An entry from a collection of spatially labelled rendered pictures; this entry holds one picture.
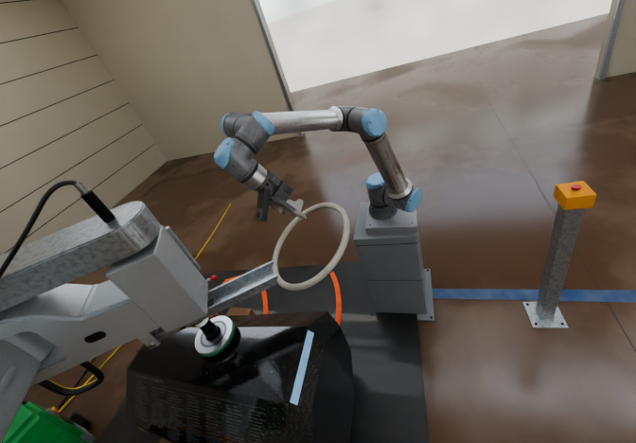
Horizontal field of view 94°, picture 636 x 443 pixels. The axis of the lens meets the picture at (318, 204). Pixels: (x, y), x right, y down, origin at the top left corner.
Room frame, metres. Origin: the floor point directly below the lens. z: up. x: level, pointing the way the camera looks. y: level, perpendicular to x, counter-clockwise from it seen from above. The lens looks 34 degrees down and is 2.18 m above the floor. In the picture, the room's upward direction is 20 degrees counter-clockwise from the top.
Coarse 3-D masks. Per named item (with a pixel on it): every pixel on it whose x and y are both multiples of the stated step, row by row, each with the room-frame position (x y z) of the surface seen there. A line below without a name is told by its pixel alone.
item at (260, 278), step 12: (264, 264) 1.16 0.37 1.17; (240, 276) 1.14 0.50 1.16; (252, 276) 1.14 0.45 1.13; (264, 276) 1.12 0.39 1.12; (276, 276) 1.05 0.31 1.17; (216, 288) 1.12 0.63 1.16; (228, 288) 1.13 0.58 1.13; (240, 288) 1.10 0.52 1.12; (252, 288) 1.03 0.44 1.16; (264, 288) 1.04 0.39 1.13; (216, 300) 1.09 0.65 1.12; (228, 300) 1.02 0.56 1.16; (240, 300) 1.02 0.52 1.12; (216, 312) 1.01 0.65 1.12; (192, 324) 1.00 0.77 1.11; (156, 336) 0.98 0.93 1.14
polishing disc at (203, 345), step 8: (216, 320) 1.14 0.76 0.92; (224, 320) 1.12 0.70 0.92; (224, 328) 1.06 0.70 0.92; (232, 328) 1.05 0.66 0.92; (200, 336) 1.07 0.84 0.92; (224, 336) 1.01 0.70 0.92; (200, 344) 1.02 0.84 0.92; (208, 344) 1.00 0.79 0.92; (216, 344) 0.99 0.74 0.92; (224, 344) 0.97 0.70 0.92; (200, 352) 0.97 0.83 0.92; (208, 352) 0.95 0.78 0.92
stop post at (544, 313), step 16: (560, 192) 1.01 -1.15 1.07; (576, 192) 0.97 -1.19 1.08; (592, 192) 0.93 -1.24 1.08; (560, 208) 1.01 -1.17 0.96; (576, 208) 0.94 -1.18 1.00; (560, 224) 0.98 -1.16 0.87; (576, 224) 0.95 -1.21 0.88; (560, 240) 0.97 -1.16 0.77; (560, 256) 0.96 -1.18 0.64; (544, 272) 1.03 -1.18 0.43; (560, 272) 0.95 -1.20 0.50; (544, 288) 0.99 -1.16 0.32; (560, 288) 0.94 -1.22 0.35; (528, 304) 1.09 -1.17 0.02; (544, 304) 0.97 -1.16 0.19; (544, 320) 0.95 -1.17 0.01; (560, 320) 0.92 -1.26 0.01
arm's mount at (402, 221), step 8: (368, 208) 1.61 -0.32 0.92; (368, 216) 1.54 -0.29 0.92; (400, 216) 1.43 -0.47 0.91; (408, 216) 1.41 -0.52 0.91; (416, 216) 1.41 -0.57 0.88; (368, 224) 1.46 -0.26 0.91; (376, 224) 1.44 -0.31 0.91; (384, 224) 1.41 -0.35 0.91; (392, 224) 1.39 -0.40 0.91; (400, 224) 1.36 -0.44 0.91; (408, 224) 1.34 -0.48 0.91; (416, 224) 1.32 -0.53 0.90; (368, 232) 1.44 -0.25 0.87; (376, 232) 1.42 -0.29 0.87; (384, 232) 1.39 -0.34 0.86; (392, 232) 1.37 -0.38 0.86; (400, 232) 1.35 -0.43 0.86; (408, 232) 1.33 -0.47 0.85
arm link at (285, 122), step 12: (336, 108) 1.33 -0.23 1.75; (348, 108) 1.33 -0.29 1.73; (228, 120) 1.07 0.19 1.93; (276, 120) 1.14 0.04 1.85; (288, 120) 1.16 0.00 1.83; (300, 120) 1.19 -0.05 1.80; (312, 120) 1.22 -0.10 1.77; (324, 120) 1.25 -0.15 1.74; (336, 120) 1.29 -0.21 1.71; (228, 132) 1.05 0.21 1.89; (276, 132) 1.14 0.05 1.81; (288, 132) 1.17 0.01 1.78; (300, 132) 1.22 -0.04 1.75
